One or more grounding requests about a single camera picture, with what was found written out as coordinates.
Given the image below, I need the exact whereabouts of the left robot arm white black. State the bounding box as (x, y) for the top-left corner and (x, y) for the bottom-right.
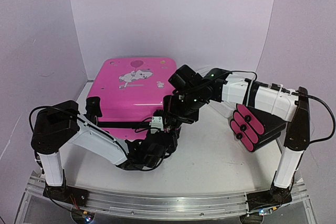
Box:
(29, 100), (181, 202)

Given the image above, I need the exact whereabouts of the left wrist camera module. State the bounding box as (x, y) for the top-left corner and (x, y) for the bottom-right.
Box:
(150, 110), (164, 131)

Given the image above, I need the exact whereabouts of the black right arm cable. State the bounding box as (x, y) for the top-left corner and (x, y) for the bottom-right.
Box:
(225, 70), (335, 146)

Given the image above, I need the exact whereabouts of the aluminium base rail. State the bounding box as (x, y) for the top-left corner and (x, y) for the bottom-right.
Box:
(15, 173), (309, 222)

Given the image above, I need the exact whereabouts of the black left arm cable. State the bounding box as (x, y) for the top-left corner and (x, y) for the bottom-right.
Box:
(28, 105), (87, 135)

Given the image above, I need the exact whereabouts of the white perforated plastic basket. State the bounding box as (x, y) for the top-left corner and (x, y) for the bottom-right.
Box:
(197, 66), (236, 119)

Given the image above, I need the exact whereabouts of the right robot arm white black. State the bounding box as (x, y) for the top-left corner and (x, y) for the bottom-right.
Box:
(163, 65), (310, 209)

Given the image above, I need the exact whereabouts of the pink hard-shell kids suitcase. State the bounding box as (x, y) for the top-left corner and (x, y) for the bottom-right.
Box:
(86, 57), (177, 141)

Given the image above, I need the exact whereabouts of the pink and black drawer organizer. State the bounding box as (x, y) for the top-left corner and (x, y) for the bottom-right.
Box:
(230, 104), (287, 152)

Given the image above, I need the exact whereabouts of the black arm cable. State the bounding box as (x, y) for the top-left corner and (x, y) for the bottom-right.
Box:
(28, 105), (87, 135)
(225, 70), (335, 146)

